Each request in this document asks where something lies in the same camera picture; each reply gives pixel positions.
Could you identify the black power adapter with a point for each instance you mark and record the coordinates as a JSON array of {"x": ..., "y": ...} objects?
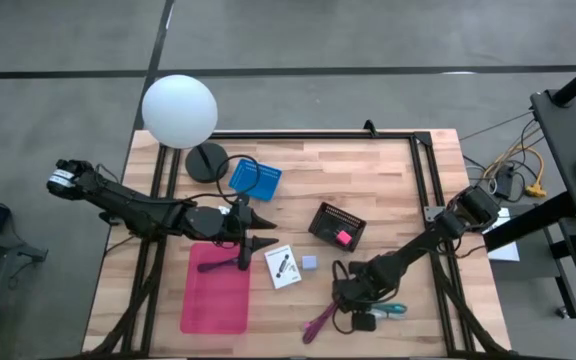
[{"x": 505, "y": 182}]

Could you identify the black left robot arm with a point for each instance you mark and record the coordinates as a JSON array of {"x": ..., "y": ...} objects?
[{"x": 133, "y": 207}]

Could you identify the teal marker pen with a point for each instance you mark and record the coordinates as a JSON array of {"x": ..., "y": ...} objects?
[{"x": 393, "y": 307}]

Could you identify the lavender cube block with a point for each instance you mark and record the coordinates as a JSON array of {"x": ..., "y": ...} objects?
[{"x": 309, "y": 263}]

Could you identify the pink translucent plastic bin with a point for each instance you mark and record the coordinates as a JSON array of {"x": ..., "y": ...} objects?
[{"x": 215, "y": 305}]

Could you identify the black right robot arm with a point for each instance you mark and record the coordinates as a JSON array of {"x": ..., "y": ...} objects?
[{"x": 418, "y": 245}]

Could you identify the pink cube block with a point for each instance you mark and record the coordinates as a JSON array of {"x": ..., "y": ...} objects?
[{"x": 344, "y": 238}]

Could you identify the white printed box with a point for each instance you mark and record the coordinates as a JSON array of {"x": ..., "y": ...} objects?
[{"x": 288, "y": 277}]

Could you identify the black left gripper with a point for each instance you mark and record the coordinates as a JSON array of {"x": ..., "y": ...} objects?
[{"x": 244, "y": 235}]

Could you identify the grey metal bracket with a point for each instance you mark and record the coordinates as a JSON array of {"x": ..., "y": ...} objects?
[{"x": 430, "y": 213}]

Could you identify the black plastic basket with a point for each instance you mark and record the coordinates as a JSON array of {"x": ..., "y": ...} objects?
[{"x": 325, "y": 225}]

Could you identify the black table frame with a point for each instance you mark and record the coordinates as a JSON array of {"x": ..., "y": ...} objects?
[{"x": 318, "y": 135}]

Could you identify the white paper sheet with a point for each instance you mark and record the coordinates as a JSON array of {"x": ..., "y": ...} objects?
[{"x": 505, "y": 252}]

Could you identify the white globe lamp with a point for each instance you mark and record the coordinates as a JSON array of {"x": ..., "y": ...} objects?
[{"x": 178, "y": 110}]

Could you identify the black frame clamp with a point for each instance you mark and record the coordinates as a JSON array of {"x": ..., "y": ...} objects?
[{"x": 370, "y": 129}]

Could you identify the blue plastic basket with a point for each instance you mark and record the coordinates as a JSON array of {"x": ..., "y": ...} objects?
[{"x": 260, "y": 182}]

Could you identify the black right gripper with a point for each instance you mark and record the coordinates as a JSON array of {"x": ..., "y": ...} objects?
[{"x": 350, "y": 295}]

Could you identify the black side desk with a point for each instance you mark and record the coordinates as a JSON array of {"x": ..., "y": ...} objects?
[{"x": 563, "y": 150}]

